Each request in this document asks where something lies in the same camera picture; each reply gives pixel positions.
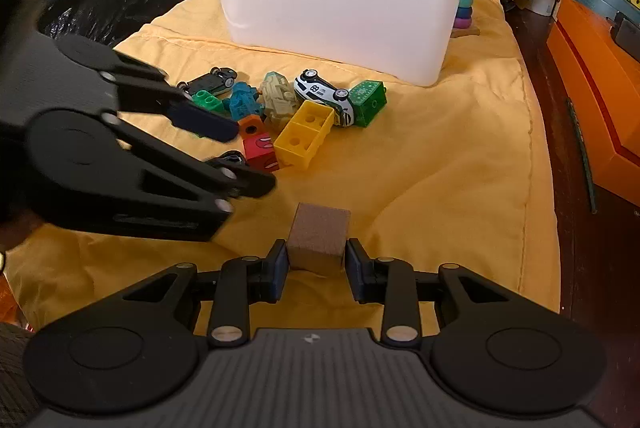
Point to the small green block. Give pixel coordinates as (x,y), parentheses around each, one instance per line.
(205,100)

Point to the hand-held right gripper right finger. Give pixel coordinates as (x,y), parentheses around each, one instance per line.
(356,275)

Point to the green studded block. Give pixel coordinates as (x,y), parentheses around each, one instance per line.
(367,100)

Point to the red building block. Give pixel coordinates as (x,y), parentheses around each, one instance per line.
(257,148)

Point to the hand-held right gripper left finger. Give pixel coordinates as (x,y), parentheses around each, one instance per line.
(280,272)

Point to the yellow cloth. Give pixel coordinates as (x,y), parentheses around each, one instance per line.
(425,188)

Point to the brown cube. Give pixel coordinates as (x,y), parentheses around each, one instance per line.
(320,233)

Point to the black toy car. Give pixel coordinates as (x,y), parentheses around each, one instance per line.
(232,156)

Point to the beige toy vehicle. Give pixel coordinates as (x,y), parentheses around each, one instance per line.
(277,98)

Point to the dark green toy car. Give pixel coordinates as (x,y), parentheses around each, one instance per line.
(207,83)

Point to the black power adapter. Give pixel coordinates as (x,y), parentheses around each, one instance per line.
(627,33)

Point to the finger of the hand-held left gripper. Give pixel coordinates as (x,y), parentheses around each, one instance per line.
(242,180)
(205,120)

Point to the white toy car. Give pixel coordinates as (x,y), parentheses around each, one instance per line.
(320,93)

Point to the rainbow stacking toy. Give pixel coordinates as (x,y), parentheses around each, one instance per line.
(464,8)

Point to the orange box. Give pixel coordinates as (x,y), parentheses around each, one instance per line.
(590,98)

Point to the yellow building block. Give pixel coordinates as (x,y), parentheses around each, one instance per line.
(300,135)

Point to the blue translucent toy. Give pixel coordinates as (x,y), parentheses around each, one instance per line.
(242,103)

